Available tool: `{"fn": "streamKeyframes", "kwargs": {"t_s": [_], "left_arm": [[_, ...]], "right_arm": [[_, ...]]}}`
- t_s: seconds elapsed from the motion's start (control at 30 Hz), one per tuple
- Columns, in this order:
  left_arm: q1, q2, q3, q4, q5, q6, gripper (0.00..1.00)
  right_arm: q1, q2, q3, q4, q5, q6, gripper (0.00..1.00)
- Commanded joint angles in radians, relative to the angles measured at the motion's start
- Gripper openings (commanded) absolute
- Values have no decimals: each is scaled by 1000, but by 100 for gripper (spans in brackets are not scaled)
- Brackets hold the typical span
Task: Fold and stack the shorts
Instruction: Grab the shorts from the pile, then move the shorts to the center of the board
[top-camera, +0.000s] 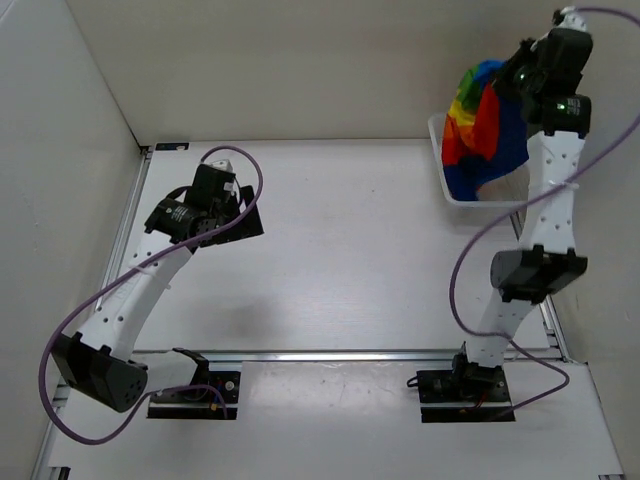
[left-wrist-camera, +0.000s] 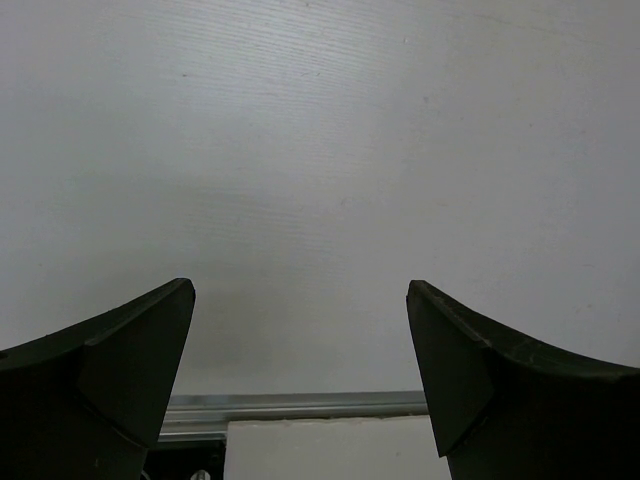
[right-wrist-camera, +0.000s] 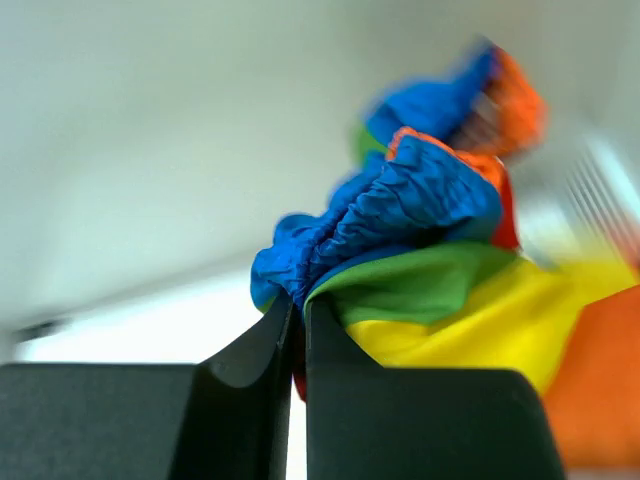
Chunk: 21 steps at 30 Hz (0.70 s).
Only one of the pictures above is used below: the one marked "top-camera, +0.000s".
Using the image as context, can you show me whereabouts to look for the rainbow striped shorts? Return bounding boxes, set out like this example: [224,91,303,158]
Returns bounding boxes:
[441,60,529,201]

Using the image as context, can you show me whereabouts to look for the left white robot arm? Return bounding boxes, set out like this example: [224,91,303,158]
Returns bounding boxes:
[43,160,264,413]

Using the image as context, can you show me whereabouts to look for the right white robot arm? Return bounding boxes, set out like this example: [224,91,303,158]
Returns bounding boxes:
[449,24,593,400]

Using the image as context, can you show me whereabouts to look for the dark label sticker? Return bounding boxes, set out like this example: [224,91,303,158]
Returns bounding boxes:
[154,142,190,151]

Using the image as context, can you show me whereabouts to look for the white plastic mesh basket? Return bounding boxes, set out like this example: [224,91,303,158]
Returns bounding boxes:
[428,113,529,209]

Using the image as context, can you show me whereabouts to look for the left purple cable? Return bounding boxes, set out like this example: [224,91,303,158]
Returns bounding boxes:
[38,144,264,444]

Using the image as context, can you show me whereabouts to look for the purple cable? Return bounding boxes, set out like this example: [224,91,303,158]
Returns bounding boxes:
[448,5,640,416]
[38,144,264,444]

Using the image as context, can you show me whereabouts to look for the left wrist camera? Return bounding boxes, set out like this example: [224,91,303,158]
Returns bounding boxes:
[203,159,234,174]

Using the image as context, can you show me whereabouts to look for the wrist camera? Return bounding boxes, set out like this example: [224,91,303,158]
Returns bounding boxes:
[552,6,588,32]
[203,159,234,174]

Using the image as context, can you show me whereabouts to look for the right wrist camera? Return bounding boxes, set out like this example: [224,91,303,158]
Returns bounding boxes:
[552,6,588,32]

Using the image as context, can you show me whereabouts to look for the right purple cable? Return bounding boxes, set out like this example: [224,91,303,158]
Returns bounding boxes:
[448,5,640,416]

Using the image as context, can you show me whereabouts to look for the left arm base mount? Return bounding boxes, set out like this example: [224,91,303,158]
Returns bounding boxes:
[147,348,241,421]

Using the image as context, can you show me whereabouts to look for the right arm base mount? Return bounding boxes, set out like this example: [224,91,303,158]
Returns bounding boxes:
[406,345,516,424]

